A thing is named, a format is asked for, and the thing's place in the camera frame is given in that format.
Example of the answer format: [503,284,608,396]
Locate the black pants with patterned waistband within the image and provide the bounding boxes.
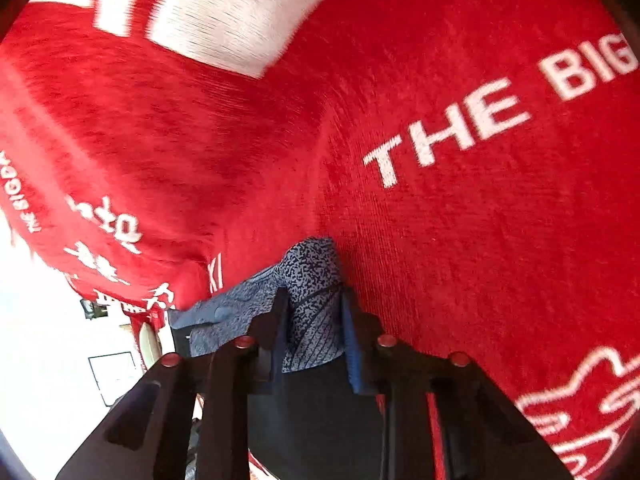
[168,238,381,479]

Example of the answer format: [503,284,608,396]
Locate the white framed board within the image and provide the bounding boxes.
[88,351,141,408]

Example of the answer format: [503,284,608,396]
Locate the beige oval pillow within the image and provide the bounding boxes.
[138,323,163,370]

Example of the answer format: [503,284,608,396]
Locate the red blanket with white print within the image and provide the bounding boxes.
[1,0,639,479]

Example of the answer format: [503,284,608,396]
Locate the dark wall object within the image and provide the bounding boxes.
[80,299,108,320]

